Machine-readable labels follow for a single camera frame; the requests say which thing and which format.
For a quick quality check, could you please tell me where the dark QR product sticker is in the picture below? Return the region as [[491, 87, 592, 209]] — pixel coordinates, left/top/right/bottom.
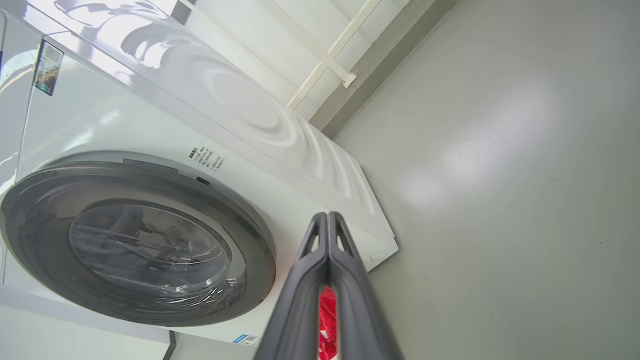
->
[[33, 40, 65, 97]]

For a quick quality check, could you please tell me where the white front-load washing machine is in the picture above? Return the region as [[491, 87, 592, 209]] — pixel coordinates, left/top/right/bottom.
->
[[0, 0, 399, 347]]

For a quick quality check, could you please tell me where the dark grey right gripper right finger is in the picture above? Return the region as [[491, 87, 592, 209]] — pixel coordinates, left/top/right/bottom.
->
[[328, 212, 403, 360]]

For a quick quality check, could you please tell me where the red and white garment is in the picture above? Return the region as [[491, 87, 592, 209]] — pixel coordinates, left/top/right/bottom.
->
[[319, 286, 339, 360]]

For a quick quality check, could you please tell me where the black round washer door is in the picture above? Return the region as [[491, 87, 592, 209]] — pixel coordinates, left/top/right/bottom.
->
[[0, 161, 277, 327]]

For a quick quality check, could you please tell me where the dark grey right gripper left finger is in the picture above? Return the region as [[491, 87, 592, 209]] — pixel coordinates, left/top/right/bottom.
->
[[254, 212, 329, 360]]

